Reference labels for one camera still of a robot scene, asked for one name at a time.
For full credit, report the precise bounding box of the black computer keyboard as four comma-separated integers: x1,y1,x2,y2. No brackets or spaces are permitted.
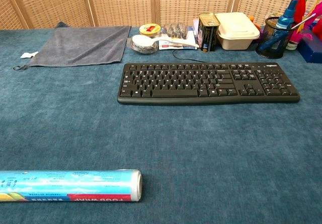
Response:
117,62,301,106

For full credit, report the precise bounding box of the teal table cloth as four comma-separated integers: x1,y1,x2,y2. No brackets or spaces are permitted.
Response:
0,26,322,224

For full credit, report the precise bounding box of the white red printed packet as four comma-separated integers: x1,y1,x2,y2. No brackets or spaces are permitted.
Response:
158,26,198,51

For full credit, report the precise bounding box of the white plastic spoon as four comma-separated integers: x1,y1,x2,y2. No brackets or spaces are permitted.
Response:
132,34,200,49

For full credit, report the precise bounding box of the yellow lidded round tin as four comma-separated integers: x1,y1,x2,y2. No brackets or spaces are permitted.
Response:
139,23,162,38

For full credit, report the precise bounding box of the clear bag of dark items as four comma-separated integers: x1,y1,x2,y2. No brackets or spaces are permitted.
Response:
164,22,189,39

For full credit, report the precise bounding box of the dark rectangular food can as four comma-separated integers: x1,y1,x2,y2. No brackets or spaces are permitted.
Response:
197,12,221,53

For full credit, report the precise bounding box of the grey microfibre towel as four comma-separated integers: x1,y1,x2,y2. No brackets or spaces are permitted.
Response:
13,22,132,71

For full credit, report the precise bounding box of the beige lidded food container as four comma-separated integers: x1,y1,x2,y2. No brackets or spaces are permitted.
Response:
214,12,261,51

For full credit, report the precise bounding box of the woven rattan folding screen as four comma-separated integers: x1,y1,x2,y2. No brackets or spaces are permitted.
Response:
0,0,322,30

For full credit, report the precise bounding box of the blue food wrap roll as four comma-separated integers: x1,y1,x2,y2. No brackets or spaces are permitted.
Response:
0,169,143,203

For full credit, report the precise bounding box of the black mesh pen holder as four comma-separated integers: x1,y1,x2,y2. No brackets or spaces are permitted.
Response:
256,17,296,59

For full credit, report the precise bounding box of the dark blue box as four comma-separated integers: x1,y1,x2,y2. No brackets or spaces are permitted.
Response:
297,35,322,64

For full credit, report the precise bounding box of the colourful feather shuttlecock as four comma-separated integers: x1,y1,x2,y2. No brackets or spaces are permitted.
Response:
286,2,322,51

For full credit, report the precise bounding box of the black keyboard cable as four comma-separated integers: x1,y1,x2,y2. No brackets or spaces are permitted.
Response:
172,48,207,63

